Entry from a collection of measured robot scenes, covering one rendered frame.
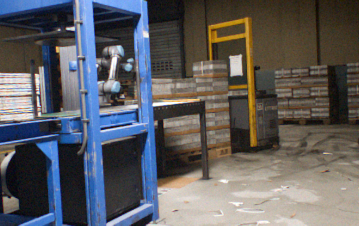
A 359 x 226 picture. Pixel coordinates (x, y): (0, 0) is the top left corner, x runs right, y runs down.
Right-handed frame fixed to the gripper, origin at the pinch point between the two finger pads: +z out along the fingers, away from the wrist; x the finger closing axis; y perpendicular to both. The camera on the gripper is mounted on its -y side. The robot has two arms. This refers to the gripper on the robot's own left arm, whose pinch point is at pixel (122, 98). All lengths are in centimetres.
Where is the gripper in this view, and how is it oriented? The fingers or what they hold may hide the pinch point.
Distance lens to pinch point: 510.7
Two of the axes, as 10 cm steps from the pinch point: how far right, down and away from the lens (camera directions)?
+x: 7.4, -0.8, 6.7
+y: -0.5, -10.0, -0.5
